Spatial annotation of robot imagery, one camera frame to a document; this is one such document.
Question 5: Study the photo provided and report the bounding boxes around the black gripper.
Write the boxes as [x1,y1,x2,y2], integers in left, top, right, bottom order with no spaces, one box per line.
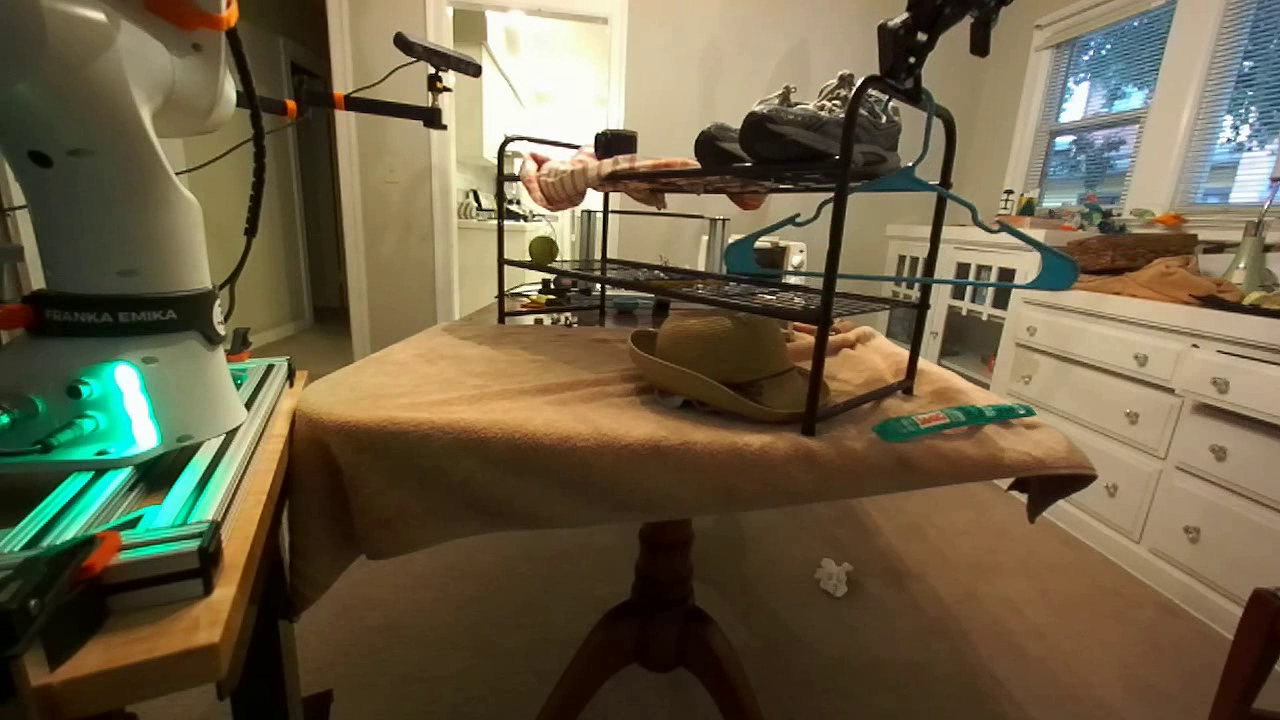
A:
[874,0,1016,104]

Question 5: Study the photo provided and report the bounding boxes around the blue plastic clothes hanger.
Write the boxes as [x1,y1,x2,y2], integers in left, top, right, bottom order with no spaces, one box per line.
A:
[722,166,1084,299]

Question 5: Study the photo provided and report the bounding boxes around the black metal shoe rack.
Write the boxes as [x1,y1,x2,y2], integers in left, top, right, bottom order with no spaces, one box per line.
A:
[494,72,965,441]

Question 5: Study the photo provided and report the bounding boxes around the brown crumpled fabric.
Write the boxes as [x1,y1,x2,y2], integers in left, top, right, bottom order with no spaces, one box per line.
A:
[1054,222,1234,308]

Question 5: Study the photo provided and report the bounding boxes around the red striped white cloth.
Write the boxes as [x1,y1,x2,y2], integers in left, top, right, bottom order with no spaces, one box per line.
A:
[516,150,776,218]

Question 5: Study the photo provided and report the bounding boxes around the dark brown ceramic mug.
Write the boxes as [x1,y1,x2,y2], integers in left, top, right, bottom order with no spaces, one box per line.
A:
[588,126,645,166]

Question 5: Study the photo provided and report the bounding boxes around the brown bag on table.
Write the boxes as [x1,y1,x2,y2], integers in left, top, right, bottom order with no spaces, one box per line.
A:
[626,308,820,428]

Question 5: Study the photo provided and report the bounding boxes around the white drawer cabinet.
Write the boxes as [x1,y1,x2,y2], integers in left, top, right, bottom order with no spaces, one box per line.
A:
[884,222,1280,650]

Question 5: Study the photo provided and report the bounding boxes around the crumpled white paper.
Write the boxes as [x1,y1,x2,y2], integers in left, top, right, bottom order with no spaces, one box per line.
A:
[809,553,862,604]

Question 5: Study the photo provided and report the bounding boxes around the dark wooden chair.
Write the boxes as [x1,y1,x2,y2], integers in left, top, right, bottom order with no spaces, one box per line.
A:
[1205,586,1280,720]

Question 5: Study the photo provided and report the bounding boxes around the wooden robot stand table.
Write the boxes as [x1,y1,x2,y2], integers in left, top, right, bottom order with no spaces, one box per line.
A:
[19,368,310,720]

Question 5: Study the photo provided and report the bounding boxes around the window with white frame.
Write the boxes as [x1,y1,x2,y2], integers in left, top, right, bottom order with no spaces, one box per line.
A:
[1002,0,1280,222]

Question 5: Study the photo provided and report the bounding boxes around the black camera stand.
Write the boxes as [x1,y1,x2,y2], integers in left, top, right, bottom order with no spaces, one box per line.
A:
[237,28,490,135]

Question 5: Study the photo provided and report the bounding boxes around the brown wooden table pedestal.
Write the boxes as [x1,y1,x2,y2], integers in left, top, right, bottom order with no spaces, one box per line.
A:
[535,515,767,720]

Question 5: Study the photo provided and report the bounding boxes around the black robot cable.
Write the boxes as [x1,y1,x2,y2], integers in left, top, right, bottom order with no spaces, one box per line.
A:
[213,21,272,305]

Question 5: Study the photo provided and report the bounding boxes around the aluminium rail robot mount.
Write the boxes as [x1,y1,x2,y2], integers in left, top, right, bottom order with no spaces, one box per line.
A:
[0,353,297,598]

